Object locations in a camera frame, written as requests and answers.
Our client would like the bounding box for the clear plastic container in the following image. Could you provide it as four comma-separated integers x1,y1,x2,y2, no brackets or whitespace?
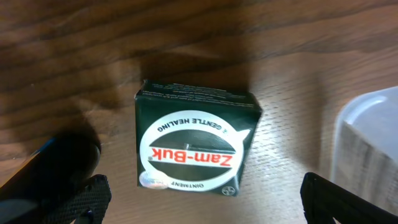
330,86,397,215

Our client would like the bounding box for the dark syrup bottle white cap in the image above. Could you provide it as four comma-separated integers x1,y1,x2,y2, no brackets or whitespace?
1,133,101,223

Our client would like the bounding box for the green Zam-Buk box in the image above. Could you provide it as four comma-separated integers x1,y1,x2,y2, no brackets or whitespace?
134,80,262,196

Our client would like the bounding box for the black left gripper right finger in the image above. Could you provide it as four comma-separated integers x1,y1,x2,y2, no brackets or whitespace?
300,172,397,224

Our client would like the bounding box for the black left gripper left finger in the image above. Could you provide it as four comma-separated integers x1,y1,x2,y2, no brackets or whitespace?
41,174,112,224

